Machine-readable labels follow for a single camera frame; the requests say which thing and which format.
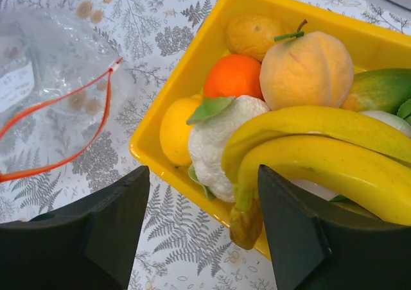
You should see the fake mango green orange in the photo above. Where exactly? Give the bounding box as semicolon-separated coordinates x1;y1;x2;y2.
340;68;410;114

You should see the fake orange peach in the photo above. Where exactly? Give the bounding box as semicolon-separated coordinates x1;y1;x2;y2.
259;20;354;110

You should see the fake white cauliflower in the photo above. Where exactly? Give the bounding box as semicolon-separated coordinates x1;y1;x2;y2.
187;95;269;203

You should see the fake white radish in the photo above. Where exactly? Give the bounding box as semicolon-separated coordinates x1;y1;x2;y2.
291;110;410;202

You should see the fake yellow banana bunch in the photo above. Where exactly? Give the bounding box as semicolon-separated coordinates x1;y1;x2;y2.
221;106;410;250

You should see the fake orange tangerine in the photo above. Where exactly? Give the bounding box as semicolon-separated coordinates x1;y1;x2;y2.
203;54;264;100

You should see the fake yellow fruit back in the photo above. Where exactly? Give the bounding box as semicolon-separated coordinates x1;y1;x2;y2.
224;13;290;62

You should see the clear zip top bag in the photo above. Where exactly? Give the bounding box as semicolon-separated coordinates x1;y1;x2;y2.
1;8;134;182

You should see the floral table cloth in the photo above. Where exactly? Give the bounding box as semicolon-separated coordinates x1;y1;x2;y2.
0;0;411;290

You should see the fake yellow lemon front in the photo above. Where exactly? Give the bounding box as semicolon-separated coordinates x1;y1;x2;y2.
159;94;203;166

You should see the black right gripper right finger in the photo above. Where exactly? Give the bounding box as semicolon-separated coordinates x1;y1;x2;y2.
258;165;410;290

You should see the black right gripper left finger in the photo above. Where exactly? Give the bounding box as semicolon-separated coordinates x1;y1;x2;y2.
1;166;150;289

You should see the yellow plastic tray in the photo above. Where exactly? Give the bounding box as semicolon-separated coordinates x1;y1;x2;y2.
128;0;411;259

